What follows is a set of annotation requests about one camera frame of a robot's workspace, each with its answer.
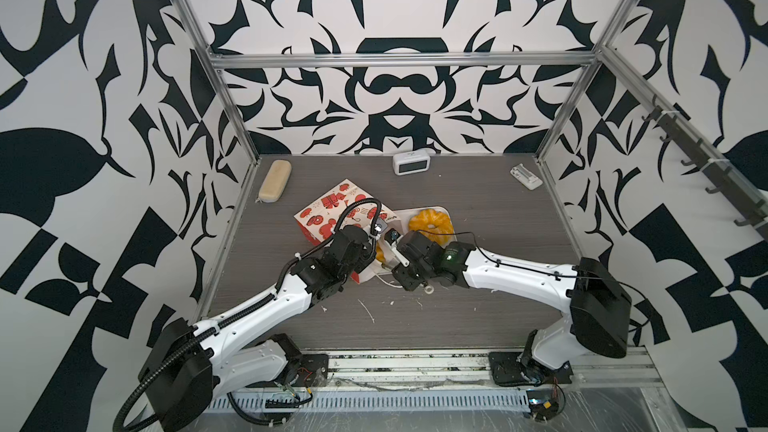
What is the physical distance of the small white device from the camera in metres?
1.13

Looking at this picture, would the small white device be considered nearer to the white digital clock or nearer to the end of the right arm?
the white digital clock

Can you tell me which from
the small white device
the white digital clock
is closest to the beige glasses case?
the white digital clock

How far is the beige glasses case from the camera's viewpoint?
1.07 meters

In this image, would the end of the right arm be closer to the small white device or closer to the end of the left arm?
the end of the left arm

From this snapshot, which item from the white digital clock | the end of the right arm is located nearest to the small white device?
the white digital clock

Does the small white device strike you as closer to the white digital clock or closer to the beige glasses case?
the white digital clock

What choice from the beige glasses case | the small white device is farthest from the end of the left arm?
the small white device

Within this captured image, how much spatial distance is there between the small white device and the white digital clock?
13.3 inches

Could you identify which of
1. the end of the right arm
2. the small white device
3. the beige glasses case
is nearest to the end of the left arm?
the end of the right arm

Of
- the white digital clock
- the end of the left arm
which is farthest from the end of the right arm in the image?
the white digital clock

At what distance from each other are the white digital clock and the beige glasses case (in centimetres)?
40

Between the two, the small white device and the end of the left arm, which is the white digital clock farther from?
the end of the left arm

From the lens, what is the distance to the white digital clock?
1127 mm

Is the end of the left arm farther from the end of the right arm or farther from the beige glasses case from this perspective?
the beige glasses case
